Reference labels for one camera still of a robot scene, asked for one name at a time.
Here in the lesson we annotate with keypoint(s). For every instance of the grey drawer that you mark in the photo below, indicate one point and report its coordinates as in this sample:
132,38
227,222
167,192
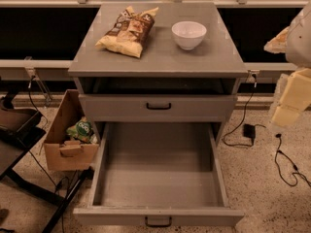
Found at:
157,108
158,175

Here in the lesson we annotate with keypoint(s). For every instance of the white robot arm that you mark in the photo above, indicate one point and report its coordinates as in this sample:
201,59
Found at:
293,92

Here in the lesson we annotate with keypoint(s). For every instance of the grey drawer cabinet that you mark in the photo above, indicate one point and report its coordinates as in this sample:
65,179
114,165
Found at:
213,68

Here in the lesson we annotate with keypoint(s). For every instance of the grey top drawer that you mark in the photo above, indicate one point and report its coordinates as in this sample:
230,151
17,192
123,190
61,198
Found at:
157,108

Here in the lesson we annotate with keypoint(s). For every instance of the green snack bag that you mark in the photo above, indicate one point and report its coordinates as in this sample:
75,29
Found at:
82,131

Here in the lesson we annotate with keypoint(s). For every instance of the yellow brown chip bag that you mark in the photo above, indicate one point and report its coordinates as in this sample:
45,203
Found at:
129,34

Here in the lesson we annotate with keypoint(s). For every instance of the white bowl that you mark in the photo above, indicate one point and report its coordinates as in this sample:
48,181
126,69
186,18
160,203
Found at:
188,34

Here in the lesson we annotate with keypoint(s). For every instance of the cardboard box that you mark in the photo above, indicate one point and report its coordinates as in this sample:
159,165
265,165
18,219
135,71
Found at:
62,153

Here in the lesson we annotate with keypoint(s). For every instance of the black power adapter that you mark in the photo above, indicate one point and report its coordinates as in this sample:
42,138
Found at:
249,131

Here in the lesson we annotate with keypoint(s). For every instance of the black desk frame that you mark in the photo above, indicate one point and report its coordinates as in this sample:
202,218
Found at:
14,145

